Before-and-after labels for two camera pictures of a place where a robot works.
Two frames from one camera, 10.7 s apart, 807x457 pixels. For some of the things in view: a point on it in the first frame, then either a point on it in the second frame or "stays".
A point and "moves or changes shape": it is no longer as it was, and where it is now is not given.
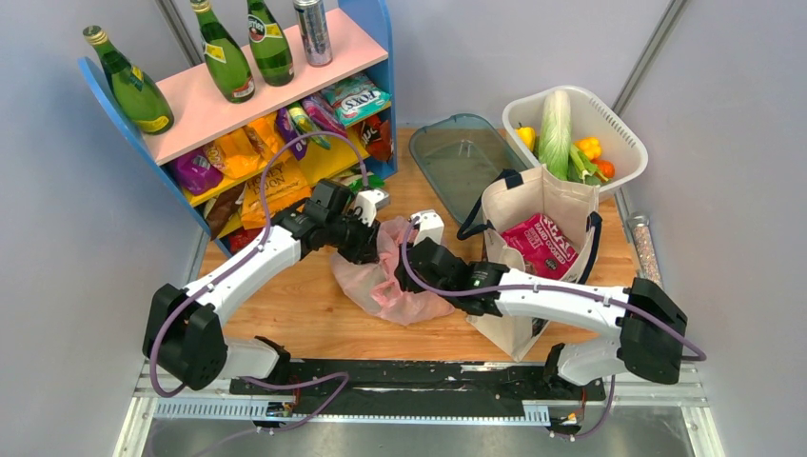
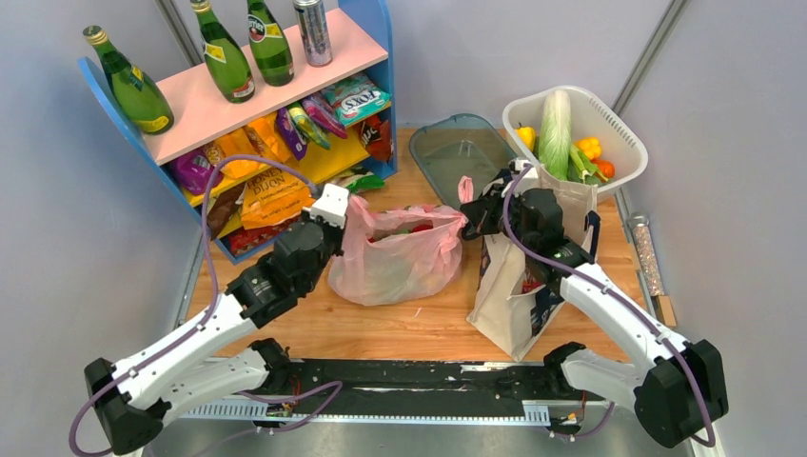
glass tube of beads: x=639 y=223 stays
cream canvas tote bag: x=541 y=191 stays
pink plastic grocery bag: x=372 y=288 moves or changes shape
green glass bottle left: x=140 y=97 stays
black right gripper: x=404 y=277 to x=480 y=212
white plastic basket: x=591 y=116 stays
